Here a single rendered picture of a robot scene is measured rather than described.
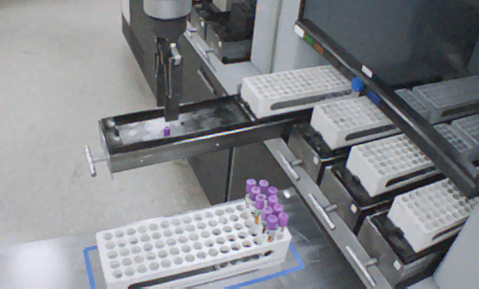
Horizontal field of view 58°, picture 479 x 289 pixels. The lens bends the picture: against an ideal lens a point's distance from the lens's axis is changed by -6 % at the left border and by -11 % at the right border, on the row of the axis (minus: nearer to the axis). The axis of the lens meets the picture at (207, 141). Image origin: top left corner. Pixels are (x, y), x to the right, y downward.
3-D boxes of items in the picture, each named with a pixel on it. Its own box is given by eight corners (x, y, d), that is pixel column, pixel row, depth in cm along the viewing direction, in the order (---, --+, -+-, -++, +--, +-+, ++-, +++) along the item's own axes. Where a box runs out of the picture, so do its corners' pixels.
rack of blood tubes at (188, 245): (263, 219, 84) (268, 195, 80) (286, 261, 76) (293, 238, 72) (99, 255, 75) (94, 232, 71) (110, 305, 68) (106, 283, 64)
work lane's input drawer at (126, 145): (339, 97, 132) (345, 70, 126) (366, 124, 122) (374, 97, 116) (82, 146, 110) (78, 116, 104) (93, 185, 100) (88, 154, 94)
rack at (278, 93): (337, 82, 125) (341, 63, 121) (357, 102, 118) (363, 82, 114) (239, 99, 116) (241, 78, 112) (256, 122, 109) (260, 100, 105)
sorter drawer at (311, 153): (468, 104, 134) (477, 80, 128) (498, 130, 124) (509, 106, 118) (270, 151, 112) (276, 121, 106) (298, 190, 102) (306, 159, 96)
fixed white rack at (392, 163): (437, 142, 107) (445, 122, 103) (463, 167, 100) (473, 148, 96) (342, 168, 98) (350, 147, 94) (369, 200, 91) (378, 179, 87)
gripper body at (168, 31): (194, 18, 83) (192, 62, 89) (179, 1, 89) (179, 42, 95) (153, 23, 81) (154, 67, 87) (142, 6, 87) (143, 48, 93)
